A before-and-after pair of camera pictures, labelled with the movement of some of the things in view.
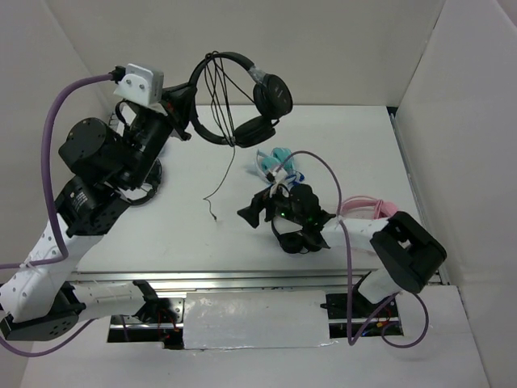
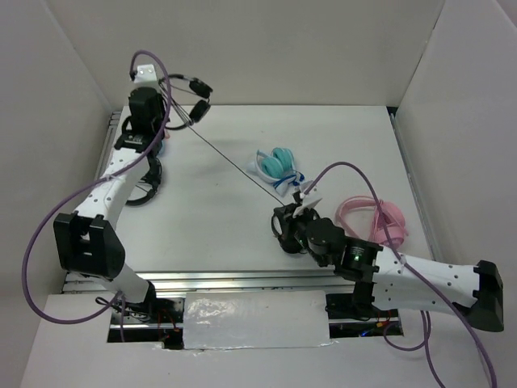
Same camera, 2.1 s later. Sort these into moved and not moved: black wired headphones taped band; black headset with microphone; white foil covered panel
Moved: black wired headphones taped band
Not moved: black headset with microphone; white foil covered panel
